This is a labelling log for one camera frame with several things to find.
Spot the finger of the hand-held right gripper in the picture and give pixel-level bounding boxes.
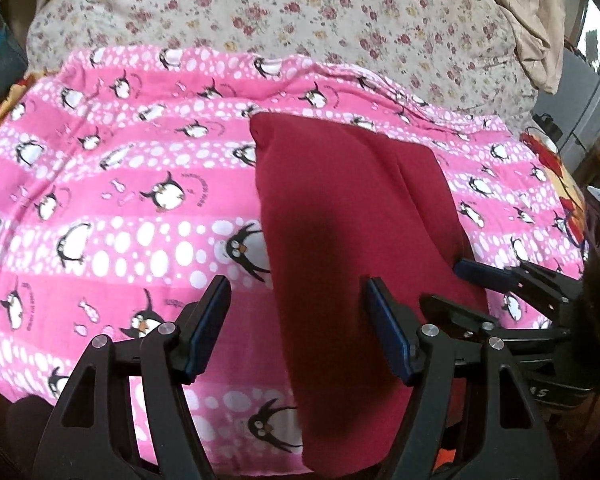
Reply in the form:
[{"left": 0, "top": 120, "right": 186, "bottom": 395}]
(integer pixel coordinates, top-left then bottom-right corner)
[
  {"left": 419, "top": 295, "right": 573, "bottom": 361},
  {"left": 452, "top": 258, "right": 583, "bottom": 321}
]

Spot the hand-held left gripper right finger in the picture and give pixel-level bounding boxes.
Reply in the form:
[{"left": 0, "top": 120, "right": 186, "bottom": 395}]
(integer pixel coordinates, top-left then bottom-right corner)
[{"left": 362, "top": 276, "right": 561, "bottom": 480}]

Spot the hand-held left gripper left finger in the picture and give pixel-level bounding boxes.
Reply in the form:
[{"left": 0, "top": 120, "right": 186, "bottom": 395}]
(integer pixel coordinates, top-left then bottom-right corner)
[{"left": 32, "top": 275, "right": 232, "bottom": 480}]

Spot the dark red garment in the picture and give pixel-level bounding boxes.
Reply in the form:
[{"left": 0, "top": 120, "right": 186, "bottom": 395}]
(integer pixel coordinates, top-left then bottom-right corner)
[{"left": 249, "top": 111, "right": 491, "bottom": 476}]

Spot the red yellow printed blanket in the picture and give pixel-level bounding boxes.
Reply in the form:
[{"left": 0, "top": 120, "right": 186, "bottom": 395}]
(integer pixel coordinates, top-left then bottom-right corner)
[{"left": 520, "top": 127, "right": 588, "bottom": 251}]

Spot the pink penguin print blanket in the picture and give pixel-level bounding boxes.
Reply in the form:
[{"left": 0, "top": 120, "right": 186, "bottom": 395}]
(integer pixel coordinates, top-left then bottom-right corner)
[{"left": 0, "top": 45, "right": 588, "bottom": 466}]

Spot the grey cabinet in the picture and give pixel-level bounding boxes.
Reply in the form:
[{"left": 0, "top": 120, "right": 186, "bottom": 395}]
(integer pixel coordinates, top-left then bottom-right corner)
[{"left": 532, "top": 50, "right": 600, "bottom": 161}]

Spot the beige cloth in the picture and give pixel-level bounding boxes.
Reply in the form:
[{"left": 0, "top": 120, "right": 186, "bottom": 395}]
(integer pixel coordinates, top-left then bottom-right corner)
[{"left": 472, "top": 0, "right": 566, "bottom": 93}]

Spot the yellow orange cloth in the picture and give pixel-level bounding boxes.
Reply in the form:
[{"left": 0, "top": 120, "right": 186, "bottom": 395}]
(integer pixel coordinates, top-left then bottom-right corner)
[{"left": 0, "top": 72, "right": 46, "bottom": 151}]

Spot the floral bedsheet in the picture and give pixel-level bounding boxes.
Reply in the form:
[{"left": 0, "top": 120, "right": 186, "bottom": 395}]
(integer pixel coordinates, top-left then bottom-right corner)
[{"left": 26, "top": 0, "right": 538, "bottom": 133}]

